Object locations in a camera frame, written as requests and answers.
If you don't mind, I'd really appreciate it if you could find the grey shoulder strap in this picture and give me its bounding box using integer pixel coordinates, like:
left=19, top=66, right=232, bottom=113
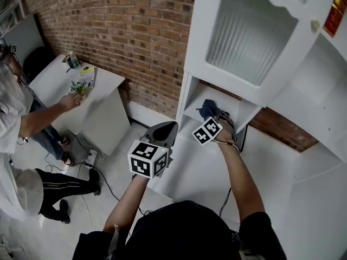
left=107, top=223, right=120, bottom=258

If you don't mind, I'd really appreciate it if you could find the dark blue cloth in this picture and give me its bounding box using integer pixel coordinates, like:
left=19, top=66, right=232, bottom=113
left=195, top=99, right=218, bottom=119

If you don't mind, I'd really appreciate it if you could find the person's right forearm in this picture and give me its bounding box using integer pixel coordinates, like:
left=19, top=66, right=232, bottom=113
left=216, top=130, right=266, bottom=225

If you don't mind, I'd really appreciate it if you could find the white side cabinet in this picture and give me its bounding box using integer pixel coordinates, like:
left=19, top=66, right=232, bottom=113
left=28, top=54, right=132, bottom=157

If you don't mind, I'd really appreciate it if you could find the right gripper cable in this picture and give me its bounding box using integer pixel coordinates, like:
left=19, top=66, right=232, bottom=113
left=216, top=140, right=241, bottom=219

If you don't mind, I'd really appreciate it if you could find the white shelf cabinet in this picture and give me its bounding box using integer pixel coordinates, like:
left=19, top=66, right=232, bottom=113
left=175, top=0, right=347, bottom=260

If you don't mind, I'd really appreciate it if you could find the red label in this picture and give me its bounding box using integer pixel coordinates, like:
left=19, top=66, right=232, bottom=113
left=322, top=0, right=347, bottom=39

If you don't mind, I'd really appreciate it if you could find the white board panel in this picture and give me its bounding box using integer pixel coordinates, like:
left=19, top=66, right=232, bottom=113
left=0, top=13, right=46, bottom=64

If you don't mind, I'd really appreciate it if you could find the black floor cable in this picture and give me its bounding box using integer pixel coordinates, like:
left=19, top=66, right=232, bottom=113
left=44, top=153, right=120, bottom=202

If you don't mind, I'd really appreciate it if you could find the white power strip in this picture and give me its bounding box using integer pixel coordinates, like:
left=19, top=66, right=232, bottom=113
left=86, top=148, right=99, bottom=169

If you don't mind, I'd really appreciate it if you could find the person's black shirt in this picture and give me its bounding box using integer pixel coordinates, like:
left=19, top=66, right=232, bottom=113
left=72, top=200, right=288, bottom=260

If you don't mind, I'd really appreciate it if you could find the green drink carton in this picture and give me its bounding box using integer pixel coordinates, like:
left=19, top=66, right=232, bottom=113
left=66, top=50, right=81, bottom=70

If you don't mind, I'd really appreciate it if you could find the cream door knob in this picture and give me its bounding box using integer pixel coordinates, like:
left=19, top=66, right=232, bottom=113
left=310, top=18, right=322, bottom=34

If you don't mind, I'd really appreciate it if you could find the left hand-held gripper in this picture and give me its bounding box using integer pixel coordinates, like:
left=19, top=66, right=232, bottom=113
left=127, top=121, right=179, bottom=179

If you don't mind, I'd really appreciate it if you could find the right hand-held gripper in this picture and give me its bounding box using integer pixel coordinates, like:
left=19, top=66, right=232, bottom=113
left=191, top=109, right=237, bottom=147

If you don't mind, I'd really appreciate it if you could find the person's left forearm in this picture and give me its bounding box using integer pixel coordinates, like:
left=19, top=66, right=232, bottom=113
left=102, top=173, right=149, bottom=236

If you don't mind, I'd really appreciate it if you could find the white floor cable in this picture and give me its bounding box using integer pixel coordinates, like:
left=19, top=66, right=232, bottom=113
left=78, top=163, right=93, bottom=229

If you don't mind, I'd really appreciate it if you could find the green and white booklet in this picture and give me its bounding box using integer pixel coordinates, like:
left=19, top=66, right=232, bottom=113
left=79, top=66, right=98, bottom=88

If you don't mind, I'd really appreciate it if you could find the black chair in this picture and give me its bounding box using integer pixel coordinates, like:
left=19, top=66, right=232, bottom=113
left=22, top=46, right=61, bottom=82

